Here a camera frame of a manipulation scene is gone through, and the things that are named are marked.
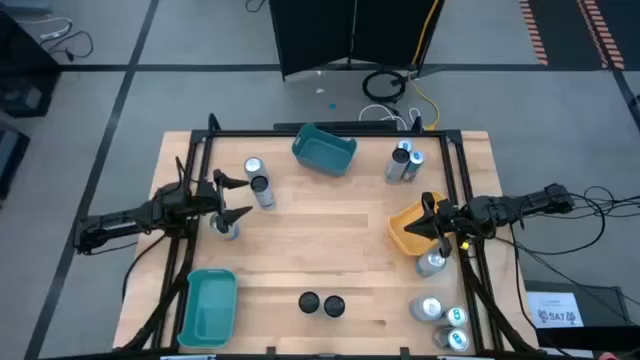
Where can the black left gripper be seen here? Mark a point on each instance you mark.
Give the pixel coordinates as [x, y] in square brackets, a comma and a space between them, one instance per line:
[210, 197]

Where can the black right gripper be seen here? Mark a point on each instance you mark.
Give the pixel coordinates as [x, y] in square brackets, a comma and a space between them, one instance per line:
[457, 217]

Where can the black cabinet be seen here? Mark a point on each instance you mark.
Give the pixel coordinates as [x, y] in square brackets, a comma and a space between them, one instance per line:
[25, 65]

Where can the black equipment case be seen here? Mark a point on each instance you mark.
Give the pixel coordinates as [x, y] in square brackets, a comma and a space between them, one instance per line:
[12, 160]

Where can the white-top cans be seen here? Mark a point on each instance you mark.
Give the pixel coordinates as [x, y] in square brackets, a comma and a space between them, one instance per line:
[456, 316]

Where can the dark blue-teal plastic bin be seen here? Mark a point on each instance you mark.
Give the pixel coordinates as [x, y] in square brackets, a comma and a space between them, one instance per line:
[325, 150]

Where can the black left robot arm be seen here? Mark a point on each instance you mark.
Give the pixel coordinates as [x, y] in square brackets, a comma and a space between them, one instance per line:
[115, 227]

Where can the black box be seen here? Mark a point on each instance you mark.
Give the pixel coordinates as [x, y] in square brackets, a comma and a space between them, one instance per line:
[605, 310]

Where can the white and blue Spindrift can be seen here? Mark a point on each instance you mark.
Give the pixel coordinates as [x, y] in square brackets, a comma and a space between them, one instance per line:
[429, 265]
[227, 232]
[253, 165]

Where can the black flat bar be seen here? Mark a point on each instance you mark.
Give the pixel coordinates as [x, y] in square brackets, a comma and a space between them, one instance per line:
[375, 126]

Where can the black orange-striped floor mat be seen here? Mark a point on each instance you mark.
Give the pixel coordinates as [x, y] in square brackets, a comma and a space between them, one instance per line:
[562, 30]

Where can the black metal table frame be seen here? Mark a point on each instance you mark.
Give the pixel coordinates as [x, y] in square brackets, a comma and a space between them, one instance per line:
[250, 133]

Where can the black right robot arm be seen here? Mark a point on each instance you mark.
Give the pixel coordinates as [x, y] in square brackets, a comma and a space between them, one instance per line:
[525, 202]

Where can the light teal plastic bin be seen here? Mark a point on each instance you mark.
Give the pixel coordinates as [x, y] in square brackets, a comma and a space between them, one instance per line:
[207, 310]

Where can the black folding partition screen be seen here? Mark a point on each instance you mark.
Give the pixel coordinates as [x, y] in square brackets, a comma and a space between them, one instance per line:
[320, 30]

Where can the yellow plastic bin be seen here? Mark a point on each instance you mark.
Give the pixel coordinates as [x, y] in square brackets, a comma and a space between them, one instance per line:
[420, 247]

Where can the white SA7 label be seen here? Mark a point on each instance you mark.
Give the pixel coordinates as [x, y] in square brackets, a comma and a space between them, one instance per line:
[555, 310]

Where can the silver cans pair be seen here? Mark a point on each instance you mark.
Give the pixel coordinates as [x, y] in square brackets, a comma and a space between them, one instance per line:
[427, 308]

